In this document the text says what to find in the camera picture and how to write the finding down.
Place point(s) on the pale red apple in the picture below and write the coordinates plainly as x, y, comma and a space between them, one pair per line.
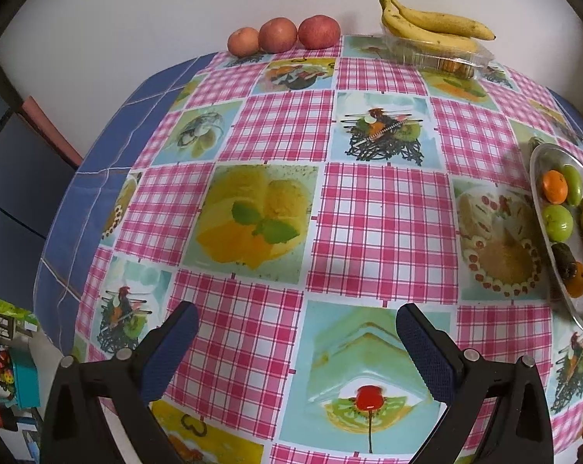
243, 41

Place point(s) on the small orange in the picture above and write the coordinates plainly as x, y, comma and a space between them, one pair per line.
577, 279

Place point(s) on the reddish brown board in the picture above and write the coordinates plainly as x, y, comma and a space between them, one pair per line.
47, 128

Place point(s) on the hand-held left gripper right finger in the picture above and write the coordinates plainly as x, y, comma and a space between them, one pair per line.
424, 353

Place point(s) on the yellow banana bunch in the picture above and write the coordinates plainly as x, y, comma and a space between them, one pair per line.
431, 26

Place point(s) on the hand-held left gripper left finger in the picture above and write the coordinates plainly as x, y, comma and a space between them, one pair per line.
168, 353

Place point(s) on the large orange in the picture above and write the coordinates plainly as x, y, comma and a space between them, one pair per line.
554, 186

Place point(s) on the dark avocado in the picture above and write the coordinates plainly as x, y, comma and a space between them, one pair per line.
563, 257

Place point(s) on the clear plastic container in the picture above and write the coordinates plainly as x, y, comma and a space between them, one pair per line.
441, 60

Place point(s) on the colourful printed box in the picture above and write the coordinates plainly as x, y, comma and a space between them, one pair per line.
6, 316

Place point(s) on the oval green fruit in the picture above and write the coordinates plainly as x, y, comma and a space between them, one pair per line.
573, 184

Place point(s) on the teal box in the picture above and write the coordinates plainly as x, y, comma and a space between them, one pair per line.
24, 382

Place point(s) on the metal plate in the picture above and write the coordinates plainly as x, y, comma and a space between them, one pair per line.
545, 154

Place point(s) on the round green fruit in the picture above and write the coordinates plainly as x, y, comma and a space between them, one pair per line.
557, 222

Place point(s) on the pink checkered printed tablecloth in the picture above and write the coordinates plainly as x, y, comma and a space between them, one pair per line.
369, 212

